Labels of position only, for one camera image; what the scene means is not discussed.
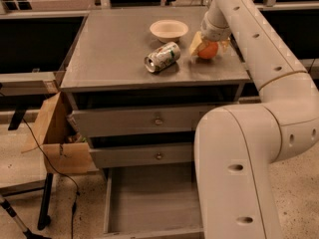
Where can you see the grey top drawer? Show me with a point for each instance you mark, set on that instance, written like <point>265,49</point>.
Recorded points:
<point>129,121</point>

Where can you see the grey drawer cabinet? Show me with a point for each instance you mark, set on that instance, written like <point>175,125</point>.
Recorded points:
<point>107,71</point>

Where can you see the brown cardboard box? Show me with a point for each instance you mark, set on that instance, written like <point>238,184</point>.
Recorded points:
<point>63,152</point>

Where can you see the white paper bowl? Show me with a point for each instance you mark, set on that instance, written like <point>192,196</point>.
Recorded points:
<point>168,30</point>

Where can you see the tripod leg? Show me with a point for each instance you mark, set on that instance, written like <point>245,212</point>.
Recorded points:
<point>11,212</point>

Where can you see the black table leg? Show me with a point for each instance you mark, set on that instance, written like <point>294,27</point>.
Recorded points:
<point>44,217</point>

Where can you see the grey open bottom drawer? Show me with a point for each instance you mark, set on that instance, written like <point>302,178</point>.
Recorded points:
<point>152,202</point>

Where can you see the orange fruit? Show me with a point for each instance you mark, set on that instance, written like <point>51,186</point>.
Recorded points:
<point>209,51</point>

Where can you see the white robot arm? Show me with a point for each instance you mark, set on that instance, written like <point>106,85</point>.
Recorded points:
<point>234,145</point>

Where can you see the crushed soda can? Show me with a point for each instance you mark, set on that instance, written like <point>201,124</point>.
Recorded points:
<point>162,57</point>

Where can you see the grey middle drawer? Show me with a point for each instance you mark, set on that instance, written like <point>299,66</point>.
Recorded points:
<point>142,155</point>

